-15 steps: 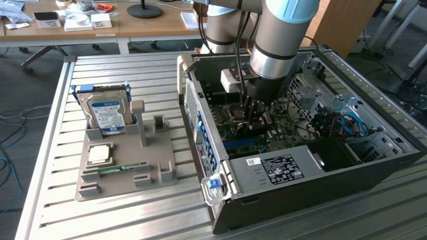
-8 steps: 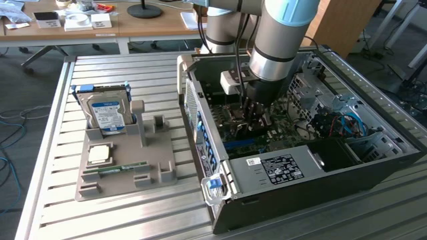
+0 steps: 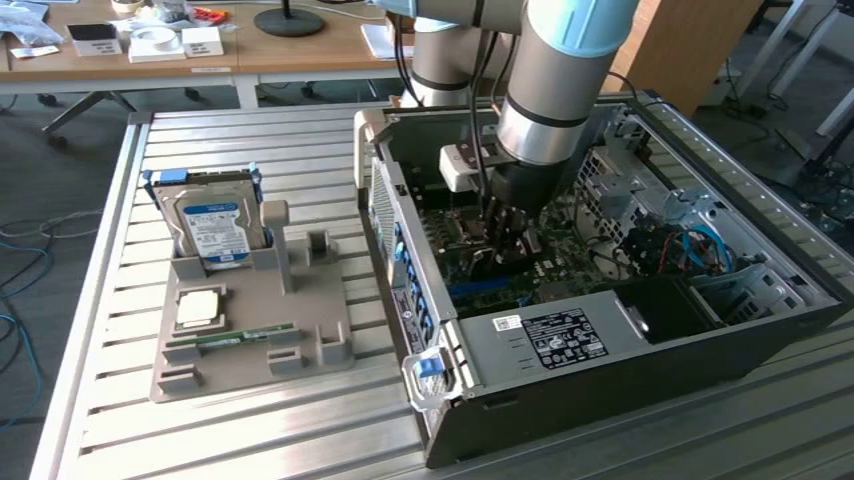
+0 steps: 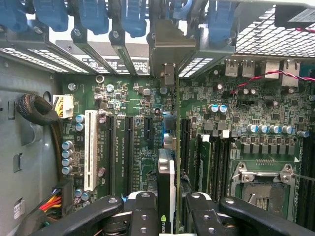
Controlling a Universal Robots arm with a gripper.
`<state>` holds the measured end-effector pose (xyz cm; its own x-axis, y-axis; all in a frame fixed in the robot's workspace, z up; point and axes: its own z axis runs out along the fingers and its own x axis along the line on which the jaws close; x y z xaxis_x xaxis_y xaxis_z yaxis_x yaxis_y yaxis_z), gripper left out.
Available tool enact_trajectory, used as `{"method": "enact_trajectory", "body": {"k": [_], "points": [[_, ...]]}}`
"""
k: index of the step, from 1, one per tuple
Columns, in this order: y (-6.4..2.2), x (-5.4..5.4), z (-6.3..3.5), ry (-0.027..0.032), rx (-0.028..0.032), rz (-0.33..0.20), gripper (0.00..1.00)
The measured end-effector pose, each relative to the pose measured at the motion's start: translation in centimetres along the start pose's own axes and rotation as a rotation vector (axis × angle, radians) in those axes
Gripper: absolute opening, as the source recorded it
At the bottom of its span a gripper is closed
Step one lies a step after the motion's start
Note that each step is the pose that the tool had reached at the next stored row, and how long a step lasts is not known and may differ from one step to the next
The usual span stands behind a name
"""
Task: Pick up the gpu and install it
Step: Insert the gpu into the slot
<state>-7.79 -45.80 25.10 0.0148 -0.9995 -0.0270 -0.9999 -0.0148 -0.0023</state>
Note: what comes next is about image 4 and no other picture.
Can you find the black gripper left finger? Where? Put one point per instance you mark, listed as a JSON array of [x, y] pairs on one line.
[[145, 216]]

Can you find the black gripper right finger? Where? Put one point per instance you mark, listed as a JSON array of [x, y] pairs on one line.
[[204, 218]]

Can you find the black RAM slot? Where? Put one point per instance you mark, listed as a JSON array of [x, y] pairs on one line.
[[227, 169], [216, 169], [308, 184]]

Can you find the CPU socket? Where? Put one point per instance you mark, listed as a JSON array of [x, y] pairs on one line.
[[261, 196]]

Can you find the long black expansion slot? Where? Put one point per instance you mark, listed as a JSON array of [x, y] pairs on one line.
[[129, 157], [111, 157], [185, 145]]

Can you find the black power connector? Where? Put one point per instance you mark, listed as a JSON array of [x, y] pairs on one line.
[[67, 196]]

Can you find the short black expansion slot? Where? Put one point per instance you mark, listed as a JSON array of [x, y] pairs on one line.
[[148, 129]]

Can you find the white expansion slot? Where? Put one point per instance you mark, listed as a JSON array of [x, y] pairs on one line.
[[91, 147]]

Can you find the thin metal locking lever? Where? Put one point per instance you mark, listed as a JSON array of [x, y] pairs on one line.
[[305, 177]]

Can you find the green motherboard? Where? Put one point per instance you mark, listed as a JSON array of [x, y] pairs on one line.
[[137, 103]]

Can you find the grey power supply unit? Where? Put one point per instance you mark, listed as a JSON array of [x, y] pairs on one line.
[[32, 152]]

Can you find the white power connector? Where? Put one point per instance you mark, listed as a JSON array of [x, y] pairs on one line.
[[67, 105]]

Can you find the metal USB port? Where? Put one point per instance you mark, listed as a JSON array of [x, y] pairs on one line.
[[231, 67], [247, 68]]

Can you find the metal network port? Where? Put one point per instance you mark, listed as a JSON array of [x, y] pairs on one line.
[[272, 70], [290, 73]]

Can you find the black open PC case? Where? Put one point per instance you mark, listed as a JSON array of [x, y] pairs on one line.
[[214, 48]]

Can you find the blue card retention clip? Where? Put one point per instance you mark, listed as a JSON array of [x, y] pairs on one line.
[[50, 14], [182, 9], [12, 14], [135, 17], [93, 16], [220, 19]]

